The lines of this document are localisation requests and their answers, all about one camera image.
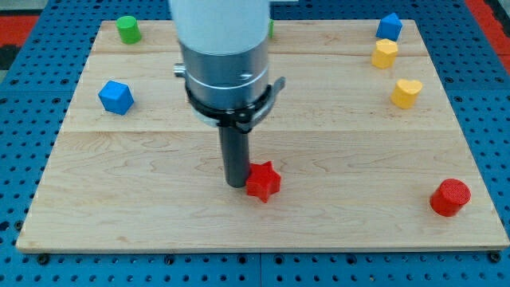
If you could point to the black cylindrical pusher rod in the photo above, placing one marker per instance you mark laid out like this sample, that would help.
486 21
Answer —
235 154

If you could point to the red star block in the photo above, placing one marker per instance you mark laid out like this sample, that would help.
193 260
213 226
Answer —
263 181

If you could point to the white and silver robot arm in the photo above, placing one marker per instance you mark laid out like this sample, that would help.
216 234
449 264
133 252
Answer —
224 46

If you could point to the green block behind arm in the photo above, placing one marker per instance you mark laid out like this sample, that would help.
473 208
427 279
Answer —
270 28

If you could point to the light wooden board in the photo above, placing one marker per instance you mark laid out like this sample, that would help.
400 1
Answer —
357 172

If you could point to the blue cube block left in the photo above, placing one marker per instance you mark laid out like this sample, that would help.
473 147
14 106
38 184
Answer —
116 97

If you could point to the green cylinder block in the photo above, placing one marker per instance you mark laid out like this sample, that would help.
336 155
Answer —
127 27

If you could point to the yellow hexagon block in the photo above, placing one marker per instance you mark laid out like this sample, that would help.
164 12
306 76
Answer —
384 54

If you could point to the yellow heart block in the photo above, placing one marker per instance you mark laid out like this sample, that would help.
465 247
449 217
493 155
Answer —
406 93

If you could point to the blue pentagon block right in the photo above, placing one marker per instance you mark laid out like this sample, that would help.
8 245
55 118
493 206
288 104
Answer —
389 27

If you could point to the red cylinder block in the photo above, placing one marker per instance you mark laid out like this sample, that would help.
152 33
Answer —
449 197

